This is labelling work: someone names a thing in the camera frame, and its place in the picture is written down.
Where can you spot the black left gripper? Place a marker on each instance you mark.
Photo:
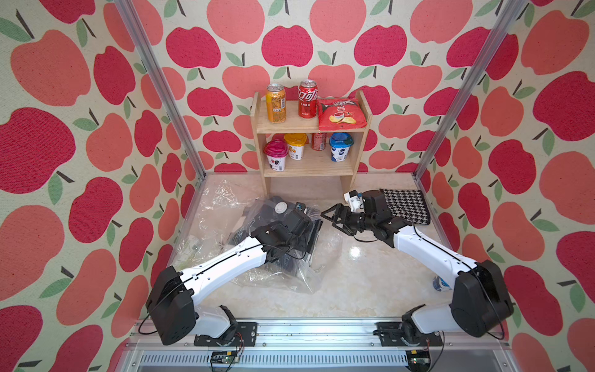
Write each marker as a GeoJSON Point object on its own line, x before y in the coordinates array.
{"type": "Point", "coordinates": [305, 236]}

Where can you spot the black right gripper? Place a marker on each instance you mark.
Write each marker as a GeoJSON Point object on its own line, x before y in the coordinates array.
{"type": "Point", "coordinates": [346, 211]}

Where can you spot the clear plastic vacuum bag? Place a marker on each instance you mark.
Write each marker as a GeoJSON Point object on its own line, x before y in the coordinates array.
{"type": "Point", "coordinates": [220, 208]}

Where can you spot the black white houndstooth scarf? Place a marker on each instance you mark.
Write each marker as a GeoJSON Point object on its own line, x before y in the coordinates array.
{"type": "Point", "coordinates": [409, 205]}

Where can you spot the navy blue plaid scarf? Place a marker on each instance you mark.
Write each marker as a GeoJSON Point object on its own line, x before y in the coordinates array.
{"type": "Point", "coordinates": [265, 211]}

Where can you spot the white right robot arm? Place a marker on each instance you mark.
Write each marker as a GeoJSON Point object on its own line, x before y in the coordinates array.
{"type": "Point", "coordinates": [480, 299]}

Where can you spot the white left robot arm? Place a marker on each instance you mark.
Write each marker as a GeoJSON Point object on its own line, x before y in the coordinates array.
{"type": "Point", "coordinates": [174, 304]}

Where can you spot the red chips bag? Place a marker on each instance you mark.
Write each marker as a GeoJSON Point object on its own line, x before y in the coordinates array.
{"type": "Point", "coordinates": [340, 114]}

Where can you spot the wooden two-tier shelf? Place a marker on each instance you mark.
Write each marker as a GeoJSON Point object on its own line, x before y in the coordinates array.
{"type": "Point", "coordinates": [314, 163]}

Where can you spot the blue lid cup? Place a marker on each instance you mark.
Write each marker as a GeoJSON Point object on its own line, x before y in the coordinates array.
{"type": "Point", "coordinates": [340, 144]}

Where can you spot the pink lid cup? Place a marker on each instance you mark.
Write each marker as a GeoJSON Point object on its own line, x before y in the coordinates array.
{"type": "Point", "coordinates": [276, 152]}

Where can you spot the small red can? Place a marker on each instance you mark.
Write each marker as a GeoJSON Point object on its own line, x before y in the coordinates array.
{"type": "Point", "coordinates": [318, 141]}

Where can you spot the yellow lid cup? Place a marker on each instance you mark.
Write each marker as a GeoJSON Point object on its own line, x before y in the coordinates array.
{"type": "Point", "coordinates": [296, 145]}

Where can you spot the blue round object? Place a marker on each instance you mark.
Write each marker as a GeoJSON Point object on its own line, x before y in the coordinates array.
{"type": "Point", "coordinates": [440, 285]}

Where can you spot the orange drink can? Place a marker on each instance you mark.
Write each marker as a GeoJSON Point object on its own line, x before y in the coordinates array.
{"type": "Point", "coordinates": [276, 103]}

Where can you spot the red cola can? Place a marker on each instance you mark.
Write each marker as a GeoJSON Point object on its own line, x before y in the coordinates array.
{"type": "Point", "coordinates": [307, 99]}

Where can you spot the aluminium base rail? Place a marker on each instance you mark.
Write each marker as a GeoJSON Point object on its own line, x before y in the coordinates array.
{"type": "Point", "coordinates": [318, 344]}

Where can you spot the aluminium frame post right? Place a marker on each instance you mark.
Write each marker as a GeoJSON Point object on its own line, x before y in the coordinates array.
{"type": "Point", "coordinates": [508, 16]}

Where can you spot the aluminium frame post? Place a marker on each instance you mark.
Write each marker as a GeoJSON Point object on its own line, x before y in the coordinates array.
{"type": "Point", "coordinates": [139, 37]}
{"type": "Point", "coordinates": [508, 16]}

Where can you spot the aluminium frame post left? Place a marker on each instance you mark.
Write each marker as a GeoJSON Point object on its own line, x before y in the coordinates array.
{"type": "Point", "coordinates": [139, 37]}

